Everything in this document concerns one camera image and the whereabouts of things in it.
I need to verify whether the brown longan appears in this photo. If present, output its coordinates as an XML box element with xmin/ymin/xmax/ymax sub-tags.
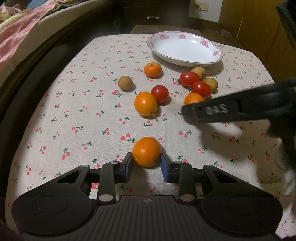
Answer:
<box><xmin>203</xmin><ymin>78</ymin><xmax>218</xmax><ymax>93</ymax></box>
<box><xmin>117</xmin><ymin>75</ymin><xmax>133</xmax><ymax>91</ymax></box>
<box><xmin>191</xmin><ymin>67</ymin><xmax>206</xmax><ymax>79</ymax></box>

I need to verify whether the large textured orange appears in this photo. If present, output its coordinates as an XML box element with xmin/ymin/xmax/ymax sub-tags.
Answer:
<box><xmin>184</xmin><ymin>92</ymin><xmax>205</xmax><ymax>105</ymax></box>

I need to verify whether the orange kumquat with stem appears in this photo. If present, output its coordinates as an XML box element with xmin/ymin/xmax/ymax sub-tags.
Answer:
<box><xmin>134</xmin><ymin>92</ymin><xmax>158</xmax><ymax>117</ymax></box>

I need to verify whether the red cherry tomato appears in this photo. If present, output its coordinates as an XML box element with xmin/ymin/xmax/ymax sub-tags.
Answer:
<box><xmin>178</xmin><ymin>71</ymin><xmax>200</xmax><ymax>88</ymax></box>
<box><xmin>188</xmin><ymin>81</ymin><xmax>212</xmax><ymax>98</ymax></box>
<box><xmin>151</xmin><ymin>85</ymin><xmax>169</xmax><ymax>103</ymax></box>

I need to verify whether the small mandarin with green stem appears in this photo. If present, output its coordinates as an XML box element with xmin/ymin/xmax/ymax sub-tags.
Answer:
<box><xmin>144</xmin><ymin>62</ymin><xmax>162</xmax><ymax>78</ymax></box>

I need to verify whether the cherry print tablecloth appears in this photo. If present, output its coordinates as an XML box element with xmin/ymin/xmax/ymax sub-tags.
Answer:
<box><xmin>6</xmin><ymin>34</ymin><xmax>295</xmax><ymax>237</ymax></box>

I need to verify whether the wooden wardrobe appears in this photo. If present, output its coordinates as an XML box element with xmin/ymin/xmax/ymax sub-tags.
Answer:
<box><xmin>219</xmin><ymin>0</ymin><xmax>295</xmax><ymax>82</ymax></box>

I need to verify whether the white floral oval plate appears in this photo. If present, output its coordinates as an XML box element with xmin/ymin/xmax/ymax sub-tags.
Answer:
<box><xmin>147</xmin><ymin>31</ymin><xmax>223</xmax><ymax>68</ymax></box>

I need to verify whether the brown wooden stool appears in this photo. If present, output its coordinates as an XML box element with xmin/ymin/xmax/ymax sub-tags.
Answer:
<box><xmin>130</xmin><ymin>25</ymin><xmax>202</xmax><ymax>36</ymax></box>

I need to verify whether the dark wooden drawer cabinet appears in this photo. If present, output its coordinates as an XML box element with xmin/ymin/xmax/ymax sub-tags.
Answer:
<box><xmin>119</xmin><ymin>1</ymin><xmax>190</xmax><ymax>30</ymax></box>

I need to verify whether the pink floral blanket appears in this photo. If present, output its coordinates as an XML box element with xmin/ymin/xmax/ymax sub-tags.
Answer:
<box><xmin>1</xmin><ymin>1</ymin><xmax>56</xmax><ymax>69</ymax></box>

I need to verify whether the white wall socket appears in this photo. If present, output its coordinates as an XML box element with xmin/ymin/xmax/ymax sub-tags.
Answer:
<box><xmin>190</xmin><ymin>0</ymin><xmax>209</xmax><ymax>11</ymax></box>

